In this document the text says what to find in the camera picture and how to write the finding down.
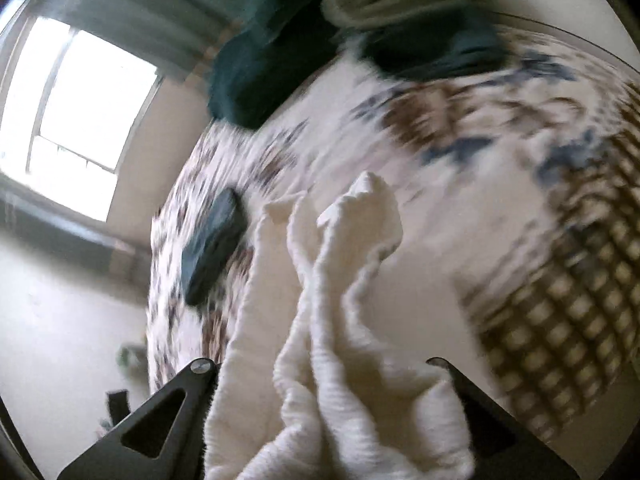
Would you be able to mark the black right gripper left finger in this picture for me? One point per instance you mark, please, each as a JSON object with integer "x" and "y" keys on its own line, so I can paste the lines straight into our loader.
{"x": 163, "y": 439}

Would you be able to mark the folded teal pants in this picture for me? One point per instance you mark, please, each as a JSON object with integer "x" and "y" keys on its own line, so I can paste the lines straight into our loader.
{"x": 211, "y": 246}

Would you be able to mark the window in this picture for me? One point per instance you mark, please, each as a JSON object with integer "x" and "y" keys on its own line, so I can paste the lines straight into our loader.
{"x": 70, "y": 104}

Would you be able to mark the striped curtain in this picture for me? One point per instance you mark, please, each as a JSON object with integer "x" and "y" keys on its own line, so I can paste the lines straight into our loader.
{"x": 173, "y": 35}

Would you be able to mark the white pants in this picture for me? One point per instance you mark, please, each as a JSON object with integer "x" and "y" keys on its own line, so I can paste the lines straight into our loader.
{"x": 306, "y": 389}

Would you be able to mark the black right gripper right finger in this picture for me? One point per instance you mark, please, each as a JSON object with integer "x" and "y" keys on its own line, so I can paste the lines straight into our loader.
{"x": 503, "y": 448}

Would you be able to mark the green white package on floor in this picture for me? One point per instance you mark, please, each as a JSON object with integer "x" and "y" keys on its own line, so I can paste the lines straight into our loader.
{"x": 132, "y": 359}

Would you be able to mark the floral fleece blanket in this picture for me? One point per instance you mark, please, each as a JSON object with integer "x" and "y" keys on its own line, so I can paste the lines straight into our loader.
{"x": 518, "y": 192}

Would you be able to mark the dark green clothing pile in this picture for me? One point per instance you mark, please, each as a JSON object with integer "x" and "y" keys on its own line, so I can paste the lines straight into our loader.
{"x": 283, "y": 42}

